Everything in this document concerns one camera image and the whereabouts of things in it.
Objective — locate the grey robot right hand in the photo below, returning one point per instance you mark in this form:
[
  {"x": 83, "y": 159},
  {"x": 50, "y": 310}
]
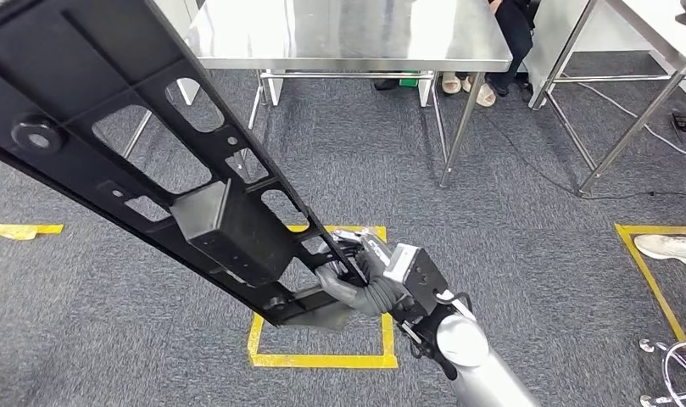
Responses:
[{"x": 376, "y": 295}]

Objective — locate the black plastic panel part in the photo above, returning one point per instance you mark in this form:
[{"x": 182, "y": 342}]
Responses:
[{"x": 230, "y": 236}]

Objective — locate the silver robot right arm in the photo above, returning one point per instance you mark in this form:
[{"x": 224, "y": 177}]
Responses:
[{"x": 472, "y": 359}]

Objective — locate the stainless steel workbench table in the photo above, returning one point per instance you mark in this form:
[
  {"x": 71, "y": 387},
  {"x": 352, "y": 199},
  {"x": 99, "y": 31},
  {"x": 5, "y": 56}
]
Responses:
[{"x": 348, "y": 28}]

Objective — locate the yellow floor tape outline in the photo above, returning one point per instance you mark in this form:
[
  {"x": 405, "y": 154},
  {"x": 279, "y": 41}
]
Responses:
[
  {"x": 320, "y": 360},
  {"x": 645, "y": 269}
]

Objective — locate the green plastic crate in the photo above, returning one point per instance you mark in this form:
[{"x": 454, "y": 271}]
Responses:
[{"x": 410, "y": 80}]

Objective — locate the chrome base stool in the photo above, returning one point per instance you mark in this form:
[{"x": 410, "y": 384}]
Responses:
[{"x": 646, "y": 345}]

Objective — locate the person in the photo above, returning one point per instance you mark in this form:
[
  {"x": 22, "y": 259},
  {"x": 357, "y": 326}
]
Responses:
[
  {"x": 665, "y": 247},
  {"x": 514, "y": 39}
]

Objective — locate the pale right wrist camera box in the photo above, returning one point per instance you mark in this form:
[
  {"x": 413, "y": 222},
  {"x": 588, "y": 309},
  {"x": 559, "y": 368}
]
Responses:
[{"x": 415, "y": 278}]

